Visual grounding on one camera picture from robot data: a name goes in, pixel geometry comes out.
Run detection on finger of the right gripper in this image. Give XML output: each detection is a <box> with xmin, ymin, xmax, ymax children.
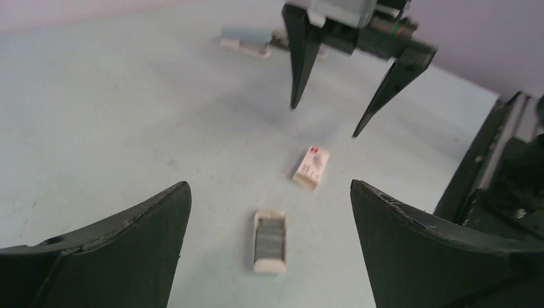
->
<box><xmin>282</xmin><ymin>3</ymin><xmax>321</xmax><ymax>110</ymax></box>
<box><xmin>352</xmin><ymin>46</ymin><xmax>437</xmax><ymax>138</ymax></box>

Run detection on blue stapler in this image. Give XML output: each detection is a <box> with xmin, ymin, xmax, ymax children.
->
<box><xmin>220</xmin><ymin>26</ymin><xmax>273</xmax><ymax>59</ymax></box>

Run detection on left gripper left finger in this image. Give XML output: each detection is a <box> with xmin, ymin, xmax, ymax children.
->
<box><xmin>1</xmin><ymin>182</ymin><xmax>192</xmax><ymax>307</ymax></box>

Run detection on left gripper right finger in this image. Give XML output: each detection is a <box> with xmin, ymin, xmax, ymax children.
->
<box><xmin>350</xmin><ymin>180</ymin><xmax>543</xmax><ymax>307</ymax></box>

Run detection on staple box tray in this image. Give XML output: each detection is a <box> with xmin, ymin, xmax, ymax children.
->
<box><xmin>252</xmin><ymin>209</ymin><xmax>287</xmax><ymax>275</ymax></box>

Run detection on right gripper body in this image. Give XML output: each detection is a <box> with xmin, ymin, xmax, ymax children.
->
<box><xmin>308</xmin><ymin>0</ymin><xmax>425</xmax><ymax>60</ymax></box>

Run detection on beige stapler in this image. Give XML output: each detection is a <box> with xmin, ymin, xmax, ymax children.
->
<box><xmin>269</xmin><ymin>28</ymin><xmax>290</xmax><ymax>51</ymax></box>

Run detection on white staple box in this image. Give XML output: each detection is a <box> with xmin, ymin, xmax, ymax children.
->
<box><xmin>292</xmin><ymin>146</ymin><xmax>330</xmax><ymax>191</ymax></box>

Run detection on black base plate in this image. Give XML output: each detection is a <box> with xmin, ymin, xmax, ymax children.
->
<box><xmin>434</xmin><ymin>92</ymin><xmax>543</xmax><ymax>241</ymax></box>

